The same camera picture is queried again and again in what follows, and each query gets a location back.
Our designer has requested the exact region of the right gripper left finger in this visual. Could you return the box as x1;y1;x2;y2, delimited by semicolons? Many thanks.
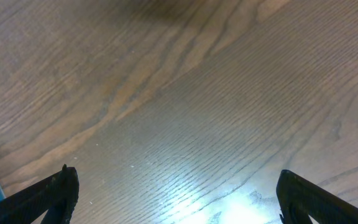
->
0;165;80;224

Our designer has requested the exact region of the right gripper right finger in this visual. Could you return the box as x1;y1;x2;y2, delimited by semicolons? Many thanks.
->
276;169;358;224

